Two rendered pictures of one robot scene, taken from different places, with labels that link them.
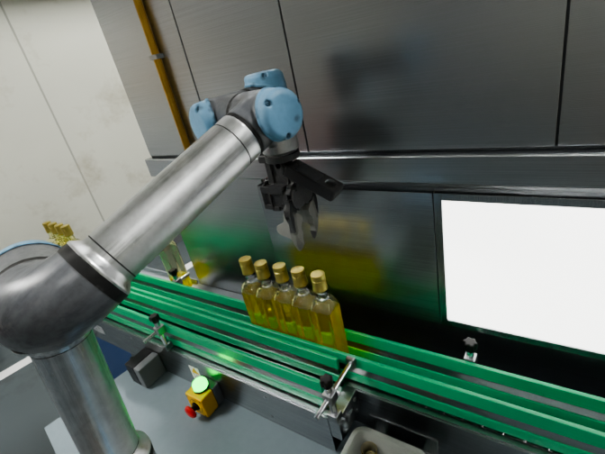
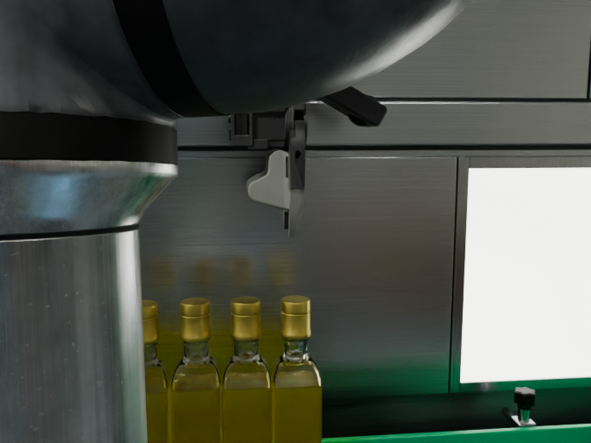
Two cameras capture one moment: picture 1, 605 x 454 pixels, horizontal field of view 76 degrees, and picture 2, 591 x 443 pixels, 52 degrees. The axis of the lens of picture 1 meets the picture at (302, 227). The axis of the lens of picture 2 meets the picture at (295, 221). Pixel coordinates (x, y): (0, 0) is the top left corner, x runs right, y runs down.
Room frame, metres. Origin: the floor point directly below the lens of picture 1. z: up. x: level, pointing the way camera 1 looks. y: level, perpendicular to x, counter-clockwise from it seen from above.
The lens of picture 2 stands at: (0.27, 0.48, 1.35)
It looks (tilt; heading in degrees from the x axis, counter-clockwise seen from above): 8 degrees down; 315
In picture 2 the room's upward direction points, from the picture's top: straight up
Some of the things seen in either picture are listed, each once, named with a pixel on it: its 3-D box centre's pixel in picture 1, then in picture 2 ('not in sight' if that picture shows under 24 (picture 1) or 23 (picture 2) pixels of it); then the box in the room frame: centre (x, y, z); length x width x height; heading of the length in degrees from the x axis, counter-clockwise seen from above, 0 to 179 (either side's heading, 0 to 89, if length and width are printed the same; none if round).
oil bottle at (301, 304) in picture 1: (311, 325); (247, 441); (0.79, 0.03, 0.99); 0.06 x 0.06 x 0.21; 52
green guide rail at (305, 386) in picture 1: (113, 312); not in sight; (1.17, 0.72, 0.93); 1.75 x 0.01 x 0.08; 51
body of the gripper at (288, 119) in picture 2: (284, 180); (269, 96); (0.77, 0.01, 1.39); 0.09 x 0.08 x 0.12; 51
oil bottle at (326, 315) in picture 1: (329, 331); (295, 439); (0.75, -0.01, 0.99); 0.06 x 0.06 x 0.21; 51
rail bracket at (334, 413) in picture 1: (336, 390); not in sight; (0.61, 0.01, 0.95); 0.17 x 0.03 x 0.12; 141
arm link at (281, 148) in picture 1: (278, 142); not in sight; (0.76, 0.01, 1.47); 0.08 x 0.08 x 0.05
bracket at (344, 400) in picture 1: (345, 413); not in sight; (0.62, 0.00, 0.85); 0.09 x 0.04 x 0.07; 141
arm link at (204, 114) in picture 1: (230, 117); not in sight; (0.69, 0.08, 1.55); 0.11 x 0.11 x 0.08; 35
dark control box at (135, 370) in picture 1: (146, 367); not in sight; (1.00, 0.61, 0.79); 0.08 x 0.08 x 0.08; 51
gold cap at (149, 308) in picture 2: (262, 269); (142, 322); (0.86, 0.13, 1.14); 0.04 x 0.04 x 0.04
